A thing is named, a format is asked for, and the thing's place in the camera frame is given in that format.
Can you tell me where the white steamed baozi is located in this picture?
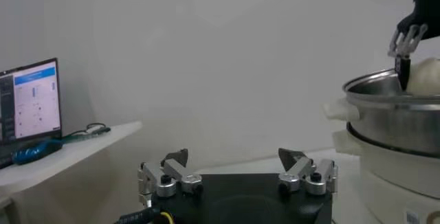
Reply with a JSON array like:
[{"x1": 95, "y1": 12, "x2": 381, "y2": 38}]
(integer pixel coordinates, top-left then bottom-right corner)
[{"x1": 406, "y1": 56, "x2": 440, "y2": 96}]

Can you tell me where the stainless steel steamer basket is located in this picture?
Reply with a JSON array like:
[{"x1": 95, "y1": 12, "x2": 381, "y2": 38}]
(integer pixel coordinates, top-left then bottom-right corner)
[{"x1": 322, "y1": 68, "x2": 440, "y2": 159}]

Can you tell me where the open black laptop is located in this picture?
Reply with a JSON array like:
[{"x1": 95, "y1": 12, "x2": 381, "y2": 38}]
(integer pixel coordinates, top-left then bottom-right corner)
[{"x1": 0, "y1": 57, "x2": 63, "y2": 170}]

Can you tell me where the white side table with laptop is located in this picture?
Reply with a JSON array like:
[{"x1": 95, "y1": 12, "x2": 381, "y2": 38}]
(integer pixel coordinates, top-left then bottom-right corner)
[{"x1": 0, "y1": 120, "x2": 144, "y2": 224}]

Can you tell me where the white electric cooker base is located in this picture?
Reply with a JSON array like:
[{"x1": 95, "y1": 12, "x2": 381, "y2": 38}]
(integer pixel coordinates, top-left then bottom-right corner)
[{"x1": 332, "y1": 129, "x2": 440, "y2": 224}]

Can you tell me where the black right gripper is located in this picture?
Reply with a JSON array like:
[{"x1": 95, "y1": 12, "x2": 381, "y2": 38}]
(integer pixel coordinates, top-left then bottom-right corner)
[{"x1": 387, "y1": 0, "x2": 440, "y2": 91}]

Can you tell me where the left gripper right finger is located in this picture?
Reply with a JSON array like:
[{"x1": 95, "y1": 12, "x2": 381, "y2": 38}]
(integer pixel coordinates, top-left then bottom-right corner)
[{"x1": 277, "y1": 148, "x2": 340, "y2": 197}]

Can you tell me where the black looped cable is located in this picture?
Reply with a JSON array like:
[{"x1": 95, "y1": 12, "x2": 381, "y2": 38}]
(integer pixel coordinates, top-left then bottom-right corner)
[{"x1": 74, "y1": 122, "x2": 111, "y2": 137}]

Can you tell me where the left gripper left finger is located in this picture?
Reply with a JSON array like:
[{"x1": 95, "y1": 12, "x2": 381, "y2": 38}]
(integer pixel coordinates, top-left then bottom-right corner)
[{"x1": 137, "y1": 148, "x2": 204, "y2": 209}]

